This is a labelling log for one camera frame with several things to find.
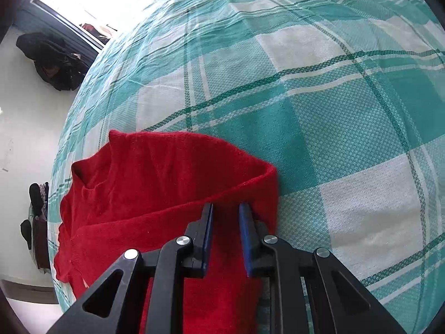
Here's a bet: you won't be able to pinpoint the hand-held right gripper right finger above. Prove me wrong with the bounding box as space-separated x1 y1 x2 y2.
237 202 407 334

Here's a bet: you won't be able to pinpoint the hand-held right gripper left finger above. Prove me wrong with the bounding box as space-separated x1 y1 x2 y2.
45 202 214 334

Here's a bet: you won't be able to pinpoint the red sweater with white print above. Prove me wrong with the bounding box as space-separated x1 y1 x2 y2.
53 129 280 334

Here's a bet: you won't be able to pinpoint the clothes on balcony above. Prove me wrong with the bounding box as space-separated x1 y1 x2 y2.
79 23 119 42

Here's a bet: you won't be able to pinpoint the green white plaid bedspread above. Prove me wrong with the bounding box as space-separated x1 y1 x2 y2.
47 0 445 334

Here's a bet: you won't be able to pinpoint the black rolled item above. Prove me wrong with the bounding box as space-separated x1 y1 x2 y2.
29 183 44 204

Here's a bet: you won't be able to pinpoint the dark cloth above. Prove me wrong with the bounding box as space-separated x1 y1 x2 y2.
20 218 33 251

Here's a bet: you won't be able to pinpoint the dark hanging coats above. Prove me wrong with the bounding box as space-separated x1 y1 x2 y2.
16 32 91 92

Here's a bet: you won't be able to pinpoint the blue curtain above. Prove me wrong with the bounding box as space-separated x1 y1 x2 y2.
14 0 105 56

